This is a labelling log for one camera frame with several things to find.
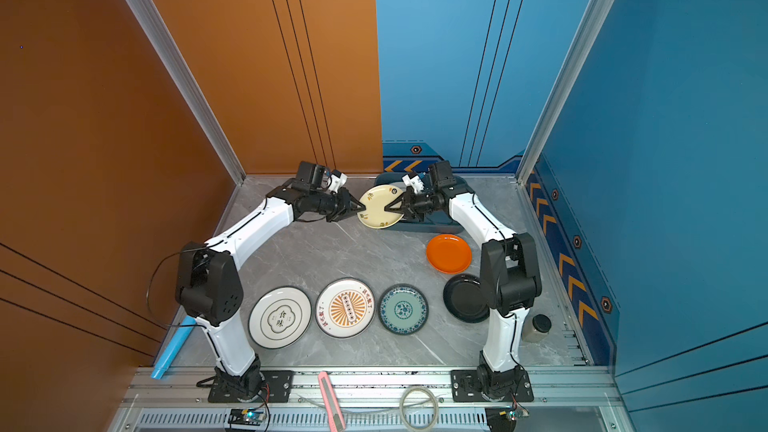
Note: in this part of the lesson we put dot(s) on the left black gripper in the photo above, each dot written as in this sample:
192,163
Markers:
346,205

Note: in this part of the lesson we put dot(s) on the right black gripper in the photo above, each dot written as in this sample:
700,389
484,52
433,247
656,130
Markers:
408,205

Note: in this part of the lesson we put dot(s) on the cream yellow plate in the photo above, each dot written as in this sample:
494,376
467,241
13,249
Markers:
375,200

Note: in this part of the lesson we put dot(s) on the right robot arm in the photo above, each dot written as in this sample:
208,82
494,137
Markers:
510,279

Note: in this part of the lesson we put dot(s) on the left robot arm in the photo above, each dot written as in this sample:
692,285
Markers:
209,287

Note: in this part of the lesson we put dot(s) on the teal plastic bin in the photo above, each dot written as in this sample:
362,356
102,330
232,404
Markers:
437,222

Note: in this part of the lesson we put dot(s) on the orange plate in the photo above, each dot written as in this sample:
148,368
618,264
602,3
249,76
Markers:
449,254

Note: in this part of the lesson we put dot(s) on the sunburst plate front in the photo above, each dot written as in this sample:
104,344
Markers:
345,308

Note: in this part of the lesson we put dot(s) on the black plate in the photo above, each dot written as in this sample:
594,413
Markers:
462,296

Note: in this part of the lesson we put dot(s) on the teal patterned plate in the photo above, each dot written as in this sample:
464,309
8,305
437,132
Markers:
403,309

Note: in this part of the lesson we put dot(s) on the large white flower plate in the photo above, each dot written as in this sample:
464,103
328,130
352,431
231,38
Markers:
280,317

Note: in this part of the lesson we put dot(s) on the small jar black lid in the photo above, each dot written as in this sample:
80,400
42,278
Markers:
536,327

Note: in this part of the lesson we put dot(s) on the pink utility knife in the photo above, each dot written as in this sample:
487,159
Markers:
336,419

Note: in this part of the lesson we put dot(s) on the blue cylindrical tube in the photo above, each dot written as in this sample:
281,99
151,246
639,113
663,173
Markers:
169,353

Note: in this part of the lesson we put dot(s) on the left circuit board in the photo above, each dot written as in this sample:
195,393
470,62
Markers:
249,419

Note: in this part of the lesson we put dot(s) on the circuit board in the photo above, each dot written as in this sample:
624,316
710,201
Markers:
249,419
505,419

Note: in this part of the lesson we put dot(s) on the right circuit board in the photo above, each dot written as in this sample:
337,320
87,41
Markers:
505,419

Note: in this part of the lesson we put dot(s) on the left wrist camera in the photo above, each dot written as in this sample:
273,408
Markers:
316,177

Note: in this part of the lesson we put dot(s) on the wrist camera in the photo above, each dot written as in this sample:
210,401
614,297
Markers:
439,175
316,177

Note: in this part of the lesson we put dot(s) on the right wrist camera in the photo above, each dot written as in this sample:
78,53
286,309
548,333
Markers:
439,175

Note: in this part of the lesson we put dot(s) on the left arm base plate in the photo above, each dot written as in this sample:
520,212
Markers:
276,386

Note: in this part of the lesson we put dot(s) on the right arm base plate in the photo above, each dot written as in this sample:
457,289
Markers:
471,385

